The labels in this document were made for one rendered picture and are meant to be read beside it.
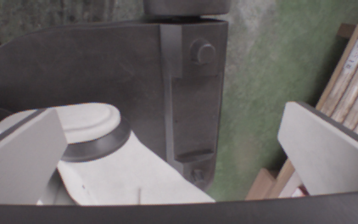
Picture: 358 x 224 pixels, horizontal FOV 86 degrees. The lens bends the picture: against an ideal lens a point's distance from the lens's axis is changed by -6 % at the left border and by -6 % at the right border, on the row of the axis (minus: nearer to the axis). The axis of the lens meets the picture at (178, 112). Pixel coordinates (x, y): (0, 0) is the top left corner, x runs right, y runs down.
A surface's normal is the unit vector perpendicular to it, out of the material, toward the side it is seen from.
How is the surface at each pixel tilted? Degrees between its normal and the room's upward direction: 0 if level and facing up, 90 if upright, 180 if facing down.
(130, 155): 90
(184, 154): 0
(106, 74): 0
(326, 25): 0
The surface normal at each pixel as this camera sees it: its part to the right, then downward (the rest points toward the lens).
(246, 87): 0.23, 0.47
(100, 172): -0.02, -0.88
